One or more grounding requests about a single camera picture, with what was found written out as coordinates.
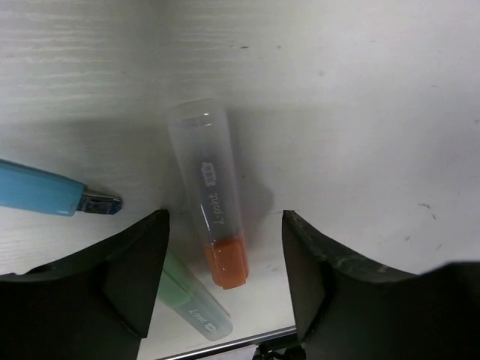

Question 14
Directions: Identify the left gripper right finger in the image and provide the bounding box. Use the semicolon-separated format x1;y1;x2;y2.
282;211;479;359

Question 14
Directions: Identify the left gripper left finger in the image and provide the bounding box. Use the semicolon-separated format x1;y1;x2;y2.
1;209;170;359

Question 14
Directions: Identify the orange cap lead case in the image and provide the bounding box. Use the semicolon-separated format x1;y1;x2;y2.
166;99;249;290

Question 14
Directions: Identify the green cap lead case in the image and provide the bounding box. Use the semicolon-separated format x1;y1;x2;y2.
157;251;233;341

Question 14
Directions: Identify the blue utility knife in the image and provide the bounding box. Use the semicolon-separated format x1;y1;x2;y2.
1;160;123;217

